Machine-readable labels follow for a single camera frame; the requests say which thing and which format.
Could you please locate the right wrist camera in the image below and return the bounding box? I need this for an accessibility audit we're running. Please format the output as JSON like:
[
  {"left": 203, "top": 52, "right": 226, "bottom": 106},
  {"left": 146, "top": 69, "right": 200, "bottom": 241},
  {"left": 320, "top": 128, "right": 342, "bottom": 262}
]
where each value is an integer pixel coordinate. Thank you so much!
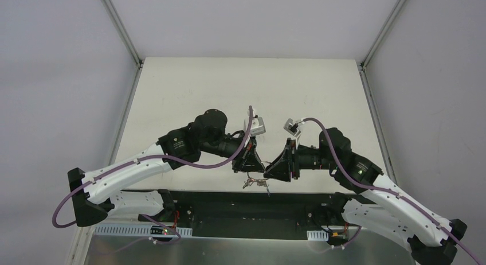
[{"left": 283, "top": 118, "right": 304, "bottom": 138}]

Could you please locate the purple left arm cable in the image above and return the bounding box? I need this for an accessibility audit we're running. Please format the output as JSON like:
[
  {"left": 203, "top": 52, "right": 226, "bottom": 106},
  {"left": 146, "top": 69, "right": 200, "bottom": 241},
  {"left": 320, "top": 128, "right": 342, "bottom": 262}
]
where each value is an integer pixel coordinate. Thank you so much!
[{"left": 52, "top": 105, "right": 254, "bottom": 229}]

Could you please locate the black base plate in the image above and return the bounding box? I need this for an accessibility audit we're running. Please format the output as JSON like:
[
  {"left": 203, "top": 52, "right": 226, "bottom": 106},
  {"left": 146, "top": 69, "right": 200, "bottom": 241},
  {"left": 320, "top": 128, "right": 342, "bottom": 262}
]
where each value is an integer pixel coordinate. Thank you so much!
[{"left": 137, "top": 191, "right": 362, "bottom": 241}]

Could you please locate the white slotted cable duct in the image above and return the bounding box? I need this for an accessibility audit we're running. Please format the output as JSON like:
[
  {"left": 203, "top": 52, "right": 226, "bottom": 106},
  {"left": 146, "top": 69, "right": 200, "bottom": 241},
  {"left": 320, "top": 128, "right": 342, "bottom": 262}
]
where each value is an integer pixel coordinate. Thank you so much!
[
  {"left": 94, "top": 223, "right": 177, "bottom": 237},
  {"left": 307, "top": 229, "right": 329, "bottom": 241}
]

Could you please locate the right white slotted cable duct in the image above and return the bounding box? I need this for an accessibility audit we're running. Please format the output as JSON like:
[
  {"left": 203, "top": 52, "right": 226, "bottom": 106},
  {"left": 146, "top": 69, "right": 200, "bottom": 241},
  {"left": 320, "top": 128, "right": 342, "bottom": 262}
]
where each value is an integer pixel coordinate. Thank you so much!
[{"left": 307, "top": 229, "right": 329, "bottom": 241}]

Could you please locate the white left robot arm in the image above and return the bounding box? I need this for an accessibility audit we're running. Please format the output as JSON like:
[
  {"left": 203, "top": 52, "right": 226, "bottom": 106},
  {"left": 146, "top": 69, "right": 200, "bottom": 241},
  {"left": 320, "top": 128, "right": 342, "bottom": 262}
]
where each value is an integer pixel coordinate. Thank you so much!
[{"left": 68, "top": 109, "right": 266, "bottom": 227}]

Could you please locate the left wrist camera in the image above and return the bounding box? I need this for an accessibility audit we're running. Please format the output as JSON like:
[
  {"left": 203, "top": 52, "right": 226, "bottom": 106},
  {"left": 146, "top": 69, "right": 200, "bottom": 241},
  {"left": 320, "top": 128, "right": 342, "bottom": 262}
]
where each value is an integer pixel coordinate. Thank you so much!
[{"left": 243, "top": 112, "right": 266, "bottom": 137}]

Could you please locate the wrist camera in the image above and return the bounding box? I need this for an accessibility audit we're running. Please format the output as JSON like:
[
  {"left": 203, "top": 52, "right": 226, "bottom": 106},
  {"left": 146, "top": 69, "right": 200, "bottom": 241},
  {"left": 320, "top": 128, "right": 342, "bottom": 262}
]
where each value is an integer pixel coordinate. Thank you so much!
[
  {"left": 283, "top": 118, "right": 304, "bottom": 138},
  {"left": 243, "top": 112, "right": 266, "bottom": 137}
]

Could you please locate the silver keyring with clips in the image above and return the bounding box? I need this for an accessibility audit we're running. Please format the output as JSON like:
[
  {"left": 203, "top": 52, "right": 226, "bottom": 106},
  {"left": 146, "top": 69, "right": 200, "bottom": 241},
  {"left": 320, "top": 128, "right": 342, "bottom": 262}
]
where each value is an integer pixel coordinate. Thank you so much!
[{"left": 242, "top": 161, "right": 270, "bottom": 189}]

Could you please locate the left white slotted cable duct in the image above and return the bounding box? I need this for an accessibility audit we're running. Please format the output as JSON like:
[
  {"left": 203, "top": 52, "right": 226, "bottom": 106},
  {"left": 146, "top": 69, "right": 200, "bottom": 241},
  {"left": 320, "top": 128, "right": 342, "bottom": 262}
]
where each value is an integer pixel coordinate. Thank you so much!
[{"left": 94, "top": 223, "right": 177, "bottom": 237}]

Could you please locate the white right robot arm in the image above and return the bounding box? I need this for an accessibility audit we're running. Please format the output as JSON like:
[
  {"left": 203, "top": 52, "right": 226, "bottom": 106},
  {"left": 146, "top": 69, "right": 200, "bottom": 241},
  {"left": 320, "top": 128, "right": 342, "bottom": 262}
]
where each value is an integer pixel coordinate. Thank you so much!
[{"left": 264, "top": 127, "right": 467, "bottom": 264}]

